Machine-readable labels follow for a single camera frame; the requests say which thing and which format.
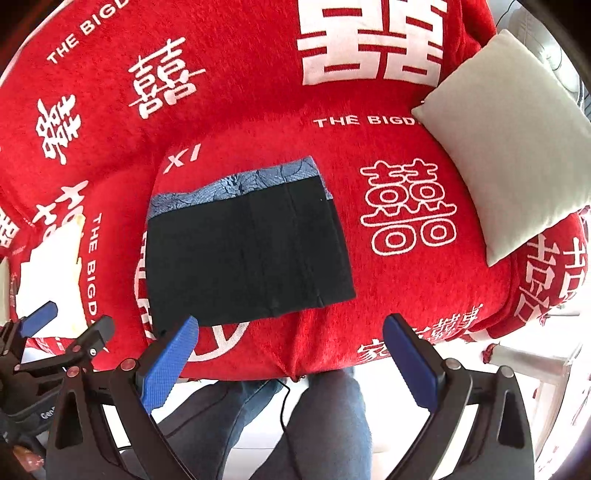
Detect person's left leg in jeans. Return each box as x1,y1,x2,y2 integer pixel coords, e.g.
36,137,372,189
152,378,286,480

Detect black pants with blue waistband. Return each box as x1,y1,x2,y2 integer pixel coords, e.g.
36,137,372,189
145,156,356,329

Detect white side table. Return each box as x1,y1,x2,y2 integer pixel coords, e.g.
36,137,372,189
480,342,583,462

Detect black cable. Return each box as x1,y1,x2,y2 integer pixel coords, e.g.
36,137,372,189
276,377,291,432

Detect red printed blanket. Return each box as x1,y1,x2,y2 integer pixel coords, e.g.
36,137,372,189
0,0,591,385

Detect person's right leg in jeans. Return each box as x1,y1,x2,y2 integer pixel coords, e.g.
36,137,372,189
252,367,373,480

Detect person's leg in jeans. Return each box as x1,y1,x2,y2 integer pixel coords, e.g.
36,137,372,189
152,378,286,480
252,367,373,480

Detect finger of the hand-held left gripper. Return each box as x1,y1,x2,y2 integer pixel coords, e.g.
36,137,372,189
0,301,58,368
13,315,116,385

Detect white leather chair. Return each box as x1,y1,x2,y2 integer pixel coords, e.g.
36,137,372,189
496,0,591,108

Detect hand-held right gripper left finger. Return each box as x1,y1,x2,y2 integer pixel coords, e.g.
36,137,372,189
46,315,200,480

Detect white cushion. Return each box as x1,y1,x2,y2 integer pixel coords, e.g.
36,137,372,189
411,28,591,267

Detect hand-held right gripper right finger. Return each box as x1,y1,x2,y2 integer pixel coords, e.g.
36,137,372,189
384,314,536,480

